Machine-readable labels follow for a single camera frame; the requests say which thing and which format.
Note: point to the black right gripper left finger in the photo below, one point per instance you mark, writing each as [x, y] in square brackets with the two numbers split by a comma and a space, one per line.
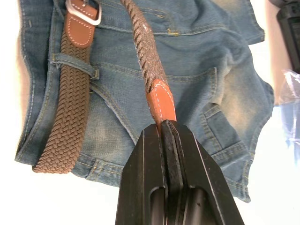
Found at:
[140, 187]

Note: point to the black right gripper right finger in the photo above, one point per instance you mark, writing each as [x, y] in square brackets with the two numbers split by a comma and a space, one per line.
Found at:
[199, 192]

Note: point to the brown braided belt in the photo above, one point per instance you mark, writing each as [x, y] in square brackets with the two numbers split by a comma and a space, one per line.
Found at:
[68, 122]

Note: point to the blue denim shorts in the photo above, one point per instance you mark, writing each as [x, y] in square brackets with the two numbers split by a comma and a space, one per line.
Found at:
[199, 58]

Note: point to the clear plastic bag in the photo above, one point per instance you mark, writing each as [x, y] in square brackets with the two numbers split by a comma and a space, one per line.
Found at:
[291, 117]

